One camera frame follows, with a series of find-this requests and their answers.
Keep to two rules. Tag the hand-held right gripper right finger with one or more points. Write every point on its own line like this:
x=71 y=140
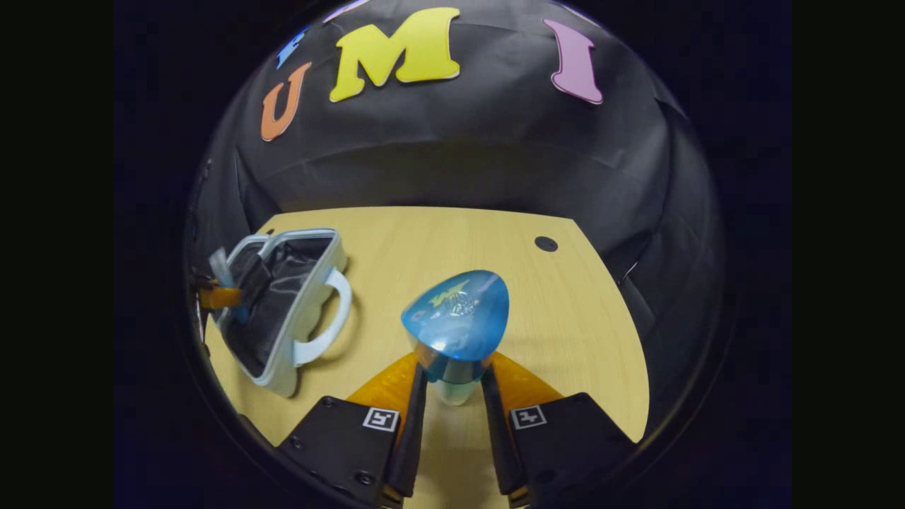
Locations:
x=497 y=438

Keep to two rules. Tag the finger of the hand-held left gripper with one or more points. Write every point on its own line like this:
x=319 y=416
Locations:
x=219 y=297

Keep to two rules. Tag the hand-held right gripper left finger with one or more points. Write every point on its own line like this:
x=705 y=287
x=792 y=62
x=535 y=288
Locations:
x=413 y=438

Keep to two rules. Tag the pale translucent cosmetic tube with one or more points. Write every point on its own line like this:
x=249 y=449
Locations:
x=221 y=267

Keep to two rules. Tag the pale blue suitcase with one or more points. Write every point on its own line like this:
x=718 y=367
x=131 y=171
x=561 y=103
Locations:
x=283 y=304

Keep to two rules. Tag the blue cosmetic tube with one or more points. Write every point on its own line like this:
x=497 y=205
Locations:
x=456 y=318

